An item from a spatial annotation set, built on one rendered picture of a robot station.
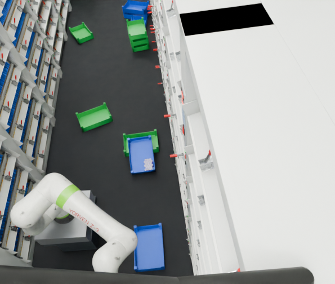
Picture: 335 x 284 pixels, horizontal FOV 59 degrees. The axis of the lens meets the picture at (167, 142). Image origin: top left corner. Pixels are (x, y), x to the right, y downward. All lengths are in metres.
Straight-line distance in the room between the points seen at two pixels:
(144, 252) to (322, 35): 1.85
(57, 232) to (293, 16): 1.74
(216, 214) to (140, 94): 2.50
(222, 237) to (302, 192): 0.27
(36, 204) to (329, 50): 1.23
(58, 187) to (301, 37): 1.13
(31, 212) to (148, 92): 2.00
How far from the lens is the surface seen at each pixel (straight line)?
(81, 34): 4.16
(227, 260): 0.67
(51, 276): 0.27
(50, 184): 1.45
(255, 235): 0.42
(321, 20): 0.78
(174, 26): 1.20
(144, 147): 2.56
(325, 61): 0.66
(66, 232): 2.02
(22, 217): 1.44
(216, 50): 0.65
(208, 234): 0.89
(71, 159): 2.77
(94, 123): 2.88
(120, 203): 2.42
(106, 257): 1.25
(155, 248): 2.24
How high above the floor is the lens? 2.14
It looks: 53 degrees down
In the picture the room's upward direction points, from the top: 7 degrees counter-clockwise
